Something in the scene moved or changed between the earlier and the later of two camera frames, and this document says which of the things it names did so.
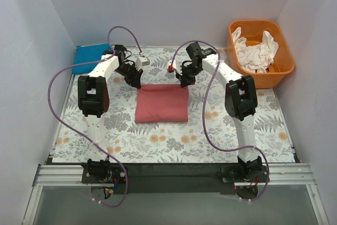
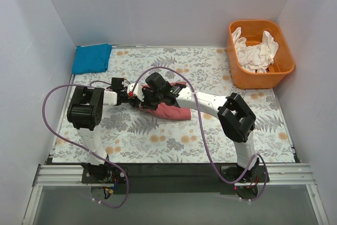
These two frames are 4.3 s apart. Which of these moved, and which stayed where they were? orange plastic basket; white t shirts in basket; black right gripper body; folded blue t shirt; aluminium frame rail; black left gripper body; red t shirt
Moved: red t shirt; black left gripper body; black right gripper body
Stayed: orange plastic basket; folded blue t shirt; aluminium frame rail; white t shirts in basket
